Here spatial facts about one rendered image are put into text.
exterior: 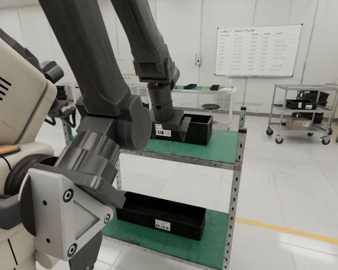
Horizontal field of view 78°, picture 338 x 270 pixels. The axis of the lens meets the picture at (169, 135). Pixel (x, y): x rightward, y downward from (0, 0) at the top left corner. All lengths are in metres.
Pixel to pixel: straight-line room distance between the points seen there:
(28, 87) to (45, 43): 8.02
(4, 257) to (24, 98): 0.26
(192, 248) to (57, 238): 1.09
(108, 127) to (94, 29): 0.13
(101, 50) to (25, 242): 0.37
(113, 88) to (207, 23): 5.54
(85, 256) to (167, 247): 0.82
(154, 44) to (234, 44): 5.25
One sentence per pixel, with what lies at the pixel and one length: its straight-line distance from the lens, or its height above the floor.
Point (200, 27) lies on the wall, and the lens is 5.84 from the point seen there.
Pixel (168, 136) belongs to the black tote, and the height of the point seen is 0.97.
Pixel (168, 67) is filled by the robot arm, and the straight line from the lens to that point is 0.50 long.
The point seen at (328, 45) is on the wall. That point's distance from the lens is 5.92.
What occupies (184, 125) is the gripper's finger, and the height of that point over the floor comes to 1.17.
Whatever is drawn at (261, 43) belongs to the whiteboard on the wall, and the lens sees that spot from 5.68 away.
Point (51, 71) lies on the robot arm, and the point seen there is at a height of 1.31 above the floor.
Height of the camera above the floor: 1.35
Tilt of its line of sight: 20 degrees down
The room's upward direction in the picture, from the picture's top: straight up
